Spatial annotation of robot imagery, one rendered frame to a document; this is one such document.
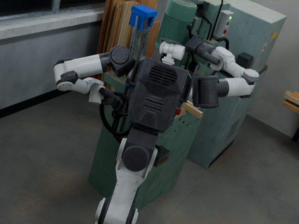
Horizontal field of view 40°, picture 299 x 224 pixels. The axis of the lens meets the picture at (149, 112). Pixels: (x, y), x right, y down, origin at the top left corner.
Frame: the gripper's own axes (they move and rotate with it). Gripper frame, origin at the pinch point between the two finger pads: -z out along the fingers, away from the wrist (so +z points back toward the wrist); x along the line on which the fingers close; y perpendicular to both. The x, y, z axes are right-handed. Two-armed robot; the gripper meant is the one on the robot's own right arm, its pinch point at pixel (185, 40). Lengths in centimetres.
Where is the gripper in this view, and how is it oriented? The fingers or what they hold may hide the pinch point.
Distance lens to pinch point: 241.1
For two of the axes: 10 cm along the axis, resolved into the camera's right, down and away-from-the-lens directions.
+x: -6.5, 7.0, -3.0
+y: 1.6, 5.1, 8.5
